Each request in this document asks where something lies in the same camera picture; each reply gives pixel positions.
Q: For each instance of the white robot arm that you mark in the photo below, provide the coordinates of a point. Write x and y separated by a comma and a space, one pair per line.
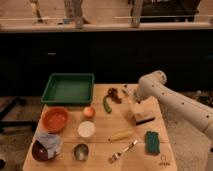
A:
198, 114

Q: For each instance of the wooden block brush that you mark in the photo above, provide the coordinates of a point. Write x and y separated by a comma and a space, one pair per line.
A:
141, 118

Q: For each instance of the red bowl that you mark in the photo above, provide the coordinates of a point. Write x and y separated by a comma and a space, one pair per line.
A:
55, 119

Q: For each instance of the dark purple bowl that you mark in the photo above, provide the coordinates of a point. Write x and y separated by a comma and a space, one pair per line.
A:
39, 152

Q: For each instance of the dark red grapes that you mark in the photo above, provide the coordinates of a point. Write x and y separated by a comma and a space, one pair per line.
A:
113, 94

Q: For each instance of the green cucumber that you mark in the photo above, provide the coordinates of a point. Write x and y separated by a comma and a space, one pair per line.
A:
106, 105

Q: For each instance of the peach apple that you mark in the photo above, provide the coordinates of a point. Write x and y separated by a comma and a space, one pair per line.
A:
89, 112

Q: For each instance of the green plastic tray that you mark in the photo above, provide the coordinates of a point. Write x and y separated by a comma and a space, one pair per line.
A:
69, 89

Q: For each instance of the white cup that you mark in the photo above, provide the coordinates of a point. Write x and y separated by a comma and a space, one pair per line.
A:
86, 129

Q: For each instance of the small metal cup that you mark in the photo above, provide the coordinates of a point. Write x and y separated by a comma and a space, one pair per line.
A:
81, 152

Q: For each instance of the silver fork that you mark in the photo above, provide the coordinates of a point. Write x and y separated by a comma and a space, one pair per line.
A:
117, 155

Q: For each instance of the green sponge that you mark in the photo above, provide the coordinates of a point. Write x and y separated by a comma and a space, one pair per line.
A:
152, 143

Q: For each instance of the black office chair base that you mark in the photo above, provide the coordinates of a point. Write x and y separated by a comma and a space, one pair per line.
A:
9, 120

